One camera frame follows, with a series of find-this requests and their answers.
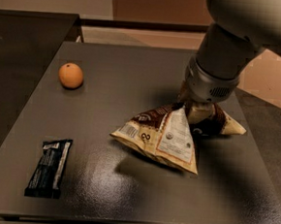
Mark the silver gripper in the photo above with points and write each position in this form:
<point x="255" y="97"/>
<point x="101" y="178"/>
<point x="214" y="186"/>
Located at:
<point x="205" y="85"/>

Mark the brown and cream chip bag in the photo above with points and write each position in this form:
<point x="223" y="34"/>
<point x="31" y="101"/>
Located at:
<point x="165" y="136"/>

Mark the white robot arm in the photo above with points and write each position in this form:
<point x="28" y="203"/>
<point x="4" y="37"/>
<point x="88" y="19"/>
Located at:
<point x="240" y="31"/>

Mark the orange fruit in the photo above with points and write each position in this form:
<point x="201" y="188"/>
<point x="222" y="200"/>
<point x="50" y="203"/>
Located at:
<point x="71" y="75"/>

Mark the black snack bar wrapper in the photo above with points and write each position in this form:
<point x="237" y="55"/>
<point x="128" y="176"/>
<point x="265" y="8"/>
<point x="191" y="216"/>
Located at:
<point x="46" y="180"/>

